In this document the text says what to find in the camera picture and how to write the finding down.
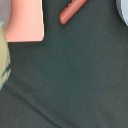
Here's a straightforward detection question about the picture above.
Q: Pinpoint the teal padded gripper right finger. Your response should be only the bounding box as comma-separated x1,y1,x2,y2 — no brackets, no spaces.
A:
116,0,128,26

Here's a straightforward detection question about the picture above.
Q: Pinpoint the teal padded gripper left finger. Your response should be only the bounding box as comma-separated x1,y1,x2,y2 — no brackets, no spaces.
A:
0,21,11,90

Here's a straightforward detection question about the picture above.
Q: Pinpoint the black tablecloth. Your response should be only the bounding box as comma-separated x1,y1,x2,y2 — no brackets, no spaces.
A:
0,0,128,128

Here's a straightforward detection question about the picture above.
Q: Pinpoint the reddish brown toy sausage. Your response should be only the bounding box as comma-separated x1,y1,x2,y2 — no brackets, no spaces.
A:
59,0,87,25

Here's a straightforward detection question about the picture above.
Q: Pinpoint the pink toy stove board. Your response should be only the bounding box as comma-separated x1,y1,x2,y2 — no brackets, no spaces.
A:
5,0,44,42

